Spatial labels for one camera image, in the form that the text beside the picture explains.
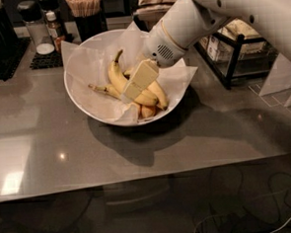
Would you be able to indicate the napkin dispenser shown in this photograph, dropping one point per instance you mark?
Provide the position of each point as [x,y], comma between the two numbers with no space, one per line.
[147,13]

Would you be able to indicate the white paper liner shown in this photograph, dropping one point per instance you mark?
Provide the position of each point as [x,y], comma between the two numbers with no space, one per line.
[89,65]

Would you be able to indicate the black rubber mat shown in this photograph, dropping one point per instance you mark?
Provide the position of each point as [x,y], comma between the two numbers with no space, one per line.
[51,60]

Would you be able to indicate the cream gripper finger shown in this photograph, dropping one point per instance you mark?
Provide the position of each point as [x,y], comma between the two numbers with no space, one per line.
[143,74]

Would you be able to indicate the black cup of stirrers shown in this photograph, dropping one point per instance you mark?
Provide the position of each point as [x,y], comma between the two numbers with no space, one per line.
[88,16]

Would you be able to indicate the right yellow banana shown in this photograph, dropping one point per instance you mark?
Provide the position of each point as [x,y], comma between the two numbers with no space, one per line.
[157,89]

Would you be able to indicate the black wire rack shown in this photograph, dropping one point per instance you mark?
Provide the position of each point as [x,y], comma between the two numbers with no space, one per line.
[252,58]

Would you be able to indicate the white bowl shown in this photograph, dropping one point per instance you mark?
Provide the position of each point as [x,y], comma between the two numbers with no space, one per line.
[85,102]

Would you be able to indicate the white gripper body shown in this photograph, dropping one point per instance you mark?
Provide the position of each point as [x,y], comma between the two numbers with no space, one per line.
[160,45]

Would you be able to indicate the short yellow banana end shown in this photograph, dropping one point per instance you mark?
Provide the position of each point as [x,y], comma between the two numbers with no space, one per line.
[147,112]

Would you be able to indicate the glass sugar shaker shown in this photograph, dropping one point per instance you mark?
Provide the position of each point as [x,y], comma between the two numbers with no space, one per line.
[33,20]

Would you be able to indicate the small sauce bottle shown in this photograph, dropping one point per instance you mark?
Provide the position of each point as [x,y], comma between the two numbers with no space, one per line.
[55,30]

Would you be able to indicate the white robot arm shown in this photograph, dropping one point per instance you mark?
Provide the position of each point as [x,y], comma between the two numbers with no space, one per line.
[187,21]

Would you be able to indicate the large front yellow banana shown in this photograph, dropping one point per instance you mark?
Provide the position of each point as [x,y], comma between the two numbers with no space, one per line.
[118,80]

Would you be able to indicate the black container left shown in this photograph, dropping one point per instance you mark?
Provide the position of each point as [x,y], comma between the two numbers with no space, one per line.
[12,48]

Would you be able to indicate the packaged sandwiches on rack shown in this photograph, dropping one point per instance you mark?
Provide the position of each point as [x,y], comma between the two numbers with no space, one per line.
[221,49]

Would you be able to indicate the lower left yellow banana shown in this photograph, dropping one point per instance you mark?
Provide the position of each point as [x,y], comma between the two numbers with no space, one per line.
[110,90]

